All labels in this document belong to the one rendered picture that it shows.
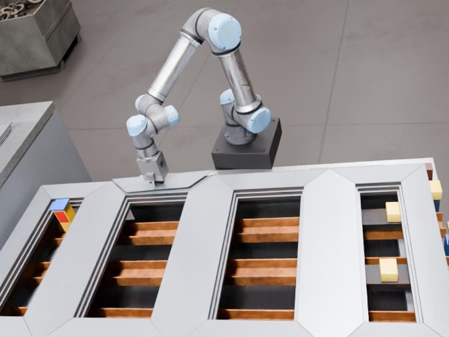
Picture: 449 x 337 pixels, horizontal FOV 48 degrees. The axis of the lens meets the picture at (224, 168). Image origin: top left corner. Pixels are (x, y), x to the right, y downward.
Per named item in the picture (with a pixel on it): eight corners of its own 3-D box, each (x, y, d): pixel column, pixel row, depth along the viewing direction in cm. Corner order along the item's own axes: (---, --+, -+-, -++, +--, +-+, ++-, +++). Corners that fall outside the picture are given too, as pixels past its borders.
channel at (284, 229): (445, 238, 177) (446, 228, 174) (31, 247, 218) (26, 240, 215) (441, 221, 183) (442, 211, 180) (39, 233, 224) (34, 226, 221)
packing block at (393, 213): (402, 221, 173) (402, 213, 171) (387, 222, 175) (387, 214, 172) (400, 209, 178) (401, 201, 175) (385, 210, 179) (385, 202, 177)
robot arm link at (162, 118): (164, 97, 194) (139, 110, 191) (178, 107, 186) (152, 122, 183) (170, 114, 199) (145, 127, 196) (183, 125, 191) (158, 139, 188)
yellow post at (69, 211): (82, 243, 213) (64, 210, 201) (71, 243, 214) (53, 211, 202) (87, 234, 216) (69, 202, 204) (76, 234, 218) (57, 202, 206)
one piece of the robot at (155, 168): (128, 158, 189) (141, 189, 199) (150, 158, 185) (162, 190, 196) (138, 141, 195) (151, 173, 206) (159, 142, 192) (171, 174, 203)
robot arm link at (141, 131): (150, 118, 182) (129, 128, 179) (159, 142, 189) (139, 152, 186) (141, 109, 187) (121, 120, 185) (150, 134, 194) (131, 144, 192)
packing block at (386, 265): (397, 281, 156) (397, 273, 153) (381, 281, 157) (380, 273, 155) (395, 266, 160) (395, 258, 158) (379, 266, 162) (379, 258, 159)
